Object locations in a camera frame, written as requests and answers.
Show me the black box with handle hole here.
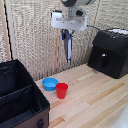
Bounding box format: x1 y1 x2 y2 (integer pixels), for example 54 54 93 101
87 29 128 80

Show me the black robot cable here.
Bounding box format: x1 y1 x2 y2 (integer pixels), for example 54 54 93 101
87 23 105 32

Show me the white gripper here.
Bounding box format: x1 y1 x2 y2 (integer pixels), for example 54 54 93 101
50 9 89 41

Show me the beige woven folding screen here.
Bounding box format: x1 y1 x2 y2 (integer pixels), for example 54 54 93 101
0 0 128 82

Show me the black fabric divided storage box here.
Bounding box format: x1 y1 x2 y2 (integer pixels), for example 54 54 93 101
0 58 51 128

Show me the red plastic cup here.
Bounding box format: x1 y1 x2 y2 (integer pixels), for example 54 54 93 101
55 82 70 100

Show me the blue plastic bowl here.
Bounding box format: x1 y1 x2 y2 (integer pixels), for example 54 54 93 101
41 77 60 92

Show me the white object on black box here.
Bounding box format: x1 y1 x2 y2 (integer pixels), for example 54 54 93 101
107 28 128 35

